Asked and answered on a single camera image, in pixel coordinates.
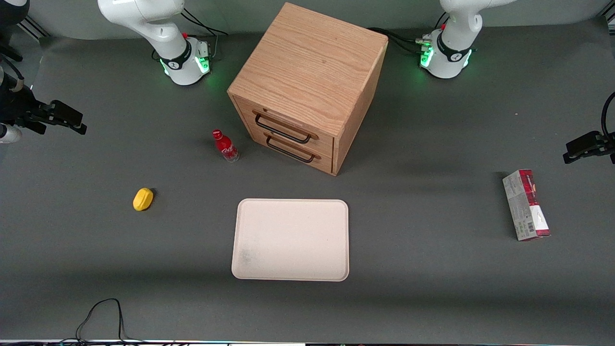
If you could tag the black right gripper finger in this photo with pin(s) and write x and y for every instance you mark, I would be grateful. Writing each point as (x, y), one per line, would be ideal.
(77, 128)
(67, 111)

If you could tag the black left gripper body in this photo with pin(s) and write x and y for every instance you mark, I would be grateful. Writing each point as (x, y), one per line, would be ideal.
(606, 142)

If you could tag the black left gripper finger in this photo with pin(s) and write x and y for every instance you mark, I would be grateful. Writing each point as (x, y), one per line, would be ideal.
(576, 156)
(584, 140)

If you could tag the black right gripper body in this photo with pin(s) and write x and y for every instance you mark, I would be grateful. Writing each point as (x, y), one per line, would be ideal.
(18, 108)

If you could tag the red coke bottle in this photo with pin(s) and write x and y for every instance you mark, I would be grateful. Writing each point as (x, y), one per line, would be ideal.
(225, 146)

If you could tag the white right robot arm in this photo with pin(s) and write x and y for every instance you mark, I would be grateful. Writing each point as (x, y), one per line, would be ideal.
(144, 19)

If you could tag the beige rectangular tray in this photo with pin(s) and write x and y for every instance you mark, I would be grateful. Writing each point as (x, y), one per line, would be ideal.
(290, 240)

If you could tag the black stand leg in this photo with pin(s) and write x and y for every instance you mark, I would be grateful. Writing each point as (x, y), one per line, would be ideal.
(9, 52)

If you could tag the red and grey carton box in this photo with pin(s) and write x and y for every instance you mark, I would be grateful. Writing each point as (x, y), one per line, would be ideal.
(526, 206)

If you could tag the yellow lemon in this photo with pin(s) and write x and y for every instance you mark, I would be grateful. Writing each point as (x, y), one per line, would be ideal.
(143, 199)

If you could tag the wooden drawer front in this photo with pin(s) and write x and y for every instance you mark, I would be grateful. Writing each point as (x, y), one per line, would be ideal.
(323, 159)
(319, 144)

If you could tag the wooden drawer cabinet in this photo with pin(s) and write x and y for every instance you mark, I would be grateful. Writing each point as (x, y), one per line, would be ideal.
(312, 62)

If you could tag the aluminium frame rail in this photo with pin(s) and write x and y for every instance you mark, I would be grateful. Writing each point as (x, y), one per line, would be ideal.
(610, 19)
(34, 28)

